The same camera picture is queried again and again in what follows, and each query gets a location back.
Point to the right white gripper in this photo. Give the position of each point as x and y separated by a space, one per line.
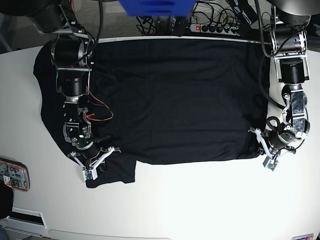
92 159

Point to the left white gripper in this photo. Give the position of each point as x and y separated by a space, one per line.
272 143

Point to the black T-shirt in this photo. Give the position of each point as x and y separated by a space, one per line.
175 101

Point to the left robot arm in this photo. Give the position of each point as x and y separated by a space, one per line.
288 39

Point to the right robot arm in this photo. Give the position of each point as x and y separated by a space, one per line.
64 69

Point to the small printed card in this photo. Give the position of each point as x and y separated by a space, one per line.
304 237

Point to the orange clear screw box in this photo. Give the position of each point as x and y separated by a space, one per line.
14 174

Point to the white flat tray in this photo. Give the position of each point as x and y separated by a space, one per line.
25 221

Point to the black chair edge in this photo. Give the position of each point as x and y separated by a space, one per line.
6 200

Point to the white power strip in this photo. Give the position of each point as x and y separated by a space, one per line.
220 29

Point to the blue plastic box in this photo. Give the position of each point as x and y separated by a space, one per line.
143 8

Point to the black remote control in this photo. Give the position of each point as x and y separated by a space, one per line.
180 25

